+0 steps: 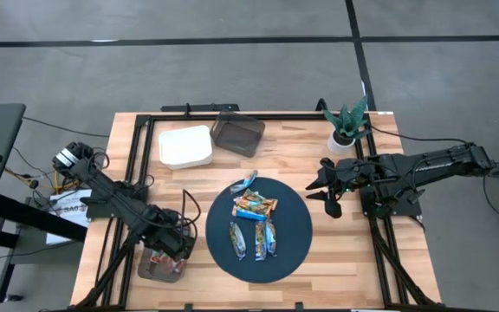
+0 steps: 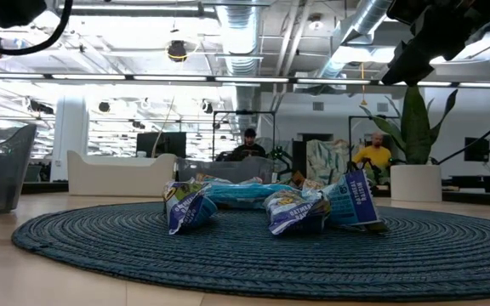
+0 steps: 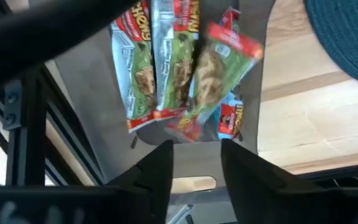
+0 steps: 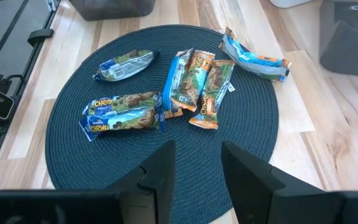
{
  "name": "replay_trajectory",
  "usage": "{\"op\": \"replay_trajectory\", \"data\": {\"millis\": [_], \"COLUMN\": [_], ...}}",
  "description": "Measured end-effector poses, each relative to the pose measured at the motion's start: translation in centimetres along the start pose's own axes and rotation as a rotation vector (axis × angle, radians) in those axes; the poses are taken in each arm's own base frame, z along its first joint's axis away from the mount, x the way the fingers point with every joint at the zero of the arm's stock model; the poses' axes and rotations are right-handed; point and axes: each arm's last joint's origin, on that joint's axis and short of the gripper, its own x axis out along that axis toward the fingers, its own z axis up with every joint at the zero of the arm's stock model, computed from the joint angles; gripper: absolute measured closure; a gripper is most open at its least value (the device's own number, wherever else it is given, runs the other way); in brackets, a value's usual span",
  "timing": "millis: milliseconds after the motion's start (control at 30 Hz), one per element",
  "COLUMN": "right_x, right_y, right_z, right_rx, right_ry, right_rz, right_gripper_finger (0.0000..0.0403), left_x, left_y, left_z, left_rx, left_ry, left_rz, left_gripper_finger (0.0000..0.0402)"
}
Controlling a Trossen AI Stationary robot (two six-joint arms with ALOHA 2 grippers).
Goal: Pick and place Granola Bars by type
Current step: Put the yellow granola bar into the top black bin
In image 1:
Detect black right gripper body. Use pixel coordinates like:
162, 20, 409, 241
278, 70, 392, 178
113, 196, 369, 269
321, 158, 370, 194

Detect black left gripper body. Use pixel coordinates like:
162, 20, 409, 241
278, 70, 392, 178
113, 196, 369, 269
147, 207, 197, 261

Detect red wrapper granola bar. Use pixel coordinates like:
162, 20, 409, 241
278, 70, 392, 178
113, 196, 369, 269
148, 250, 172, 266
166, 257, 189, 276

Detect orange wrapper granola bar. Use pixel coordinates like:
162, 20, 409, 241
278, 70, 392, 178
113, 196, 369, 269
234, 189, 279, 217

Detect blue white granola bar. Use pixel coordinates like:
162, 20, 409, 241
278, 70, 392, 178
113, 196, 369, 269
229, 169, 260, 195

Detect teal wrapper granola bar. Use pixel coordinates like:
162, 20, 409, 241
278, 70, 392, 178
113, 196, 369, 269
230, 205, 269, 223

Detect white round plant pot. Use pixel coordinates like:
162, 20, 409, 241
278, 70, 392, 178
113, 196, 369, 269
327, 129, 357, 156

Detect grey translucent plastic bin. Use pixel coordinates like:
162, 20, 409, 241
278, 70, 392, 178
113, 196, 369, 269
137, 244, 190, 283
209, 109, 267, 159

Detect green snake plant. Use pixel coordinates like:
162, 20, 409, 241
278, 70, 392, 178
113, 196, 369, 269
322, 98, 371, 140

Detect round blue woven mat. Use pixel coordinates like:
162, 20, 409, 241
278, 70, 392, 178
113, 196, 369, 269
204, 176, 314, 285

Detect purple oatmeal raisin bar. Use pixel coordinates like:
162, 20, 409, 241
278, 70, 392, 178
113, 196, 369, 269
229, 221, 248, 262
254, 220, 269, 262
265, 218, 278, 257

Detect white plastic bin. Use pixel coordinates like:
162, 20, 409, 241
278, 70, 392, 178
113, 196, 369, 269
158, 125, 215, 171

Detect white printed sheet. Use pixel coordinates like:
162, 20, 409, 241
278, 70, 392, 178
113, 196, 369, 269
45, 188, 93, 246

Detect black mounting bar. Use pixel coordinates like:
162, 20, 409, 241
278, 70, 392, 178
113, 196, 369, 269
160, 102, 241, 113

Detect black support beam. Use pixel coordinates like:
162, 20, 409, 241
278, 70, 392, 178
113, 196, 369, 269
0, 192, 88, 243

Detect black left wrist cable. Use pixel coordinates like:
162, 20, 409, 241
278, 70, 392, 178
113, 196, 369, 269
181, 189, 202, 237

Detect yellow cable bundle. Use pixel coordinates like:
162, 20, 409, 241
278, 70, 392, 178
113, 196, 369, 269
4, 166, 80, 194

